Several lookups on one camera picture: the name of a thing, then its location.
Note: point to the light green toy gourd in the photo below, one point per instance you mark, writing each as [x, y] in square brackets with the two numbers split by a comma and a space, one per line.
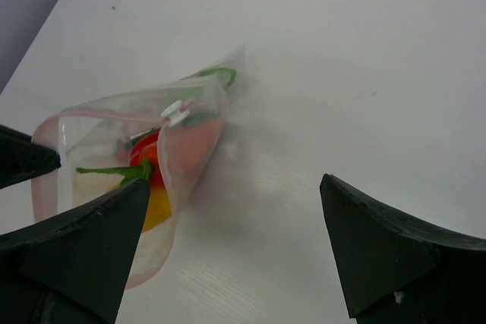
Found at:
[188, 87]

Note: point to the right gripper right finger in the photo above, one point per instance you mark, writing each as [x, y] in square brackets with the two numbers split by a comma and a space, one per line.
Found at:
[396, 268]

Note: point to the red toy bell pepper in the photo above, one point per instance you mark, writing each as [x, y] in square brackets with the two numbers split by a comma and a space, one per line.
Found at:
[140, 144]

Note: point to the clear zip top bag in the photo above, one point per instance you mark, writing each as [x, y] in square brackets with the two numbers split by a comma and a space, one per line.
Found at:
[164, 134]

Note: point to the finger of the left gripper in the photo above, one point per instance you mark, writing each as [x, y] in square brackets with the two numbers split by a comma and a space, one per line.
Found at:
[22, 160]

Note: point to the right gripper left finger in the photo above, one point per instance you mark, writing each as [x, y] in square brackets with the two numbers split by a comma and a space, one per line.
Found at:
[74, 266]

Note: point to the orange toy carrot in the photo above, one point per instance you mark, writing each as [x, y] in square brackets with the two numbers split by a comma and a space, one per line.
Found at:
[191, 141]

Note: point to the yellow toy potato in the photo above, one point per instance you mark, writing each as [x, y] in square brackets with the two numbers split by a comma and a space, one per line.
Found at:
[158, 210]

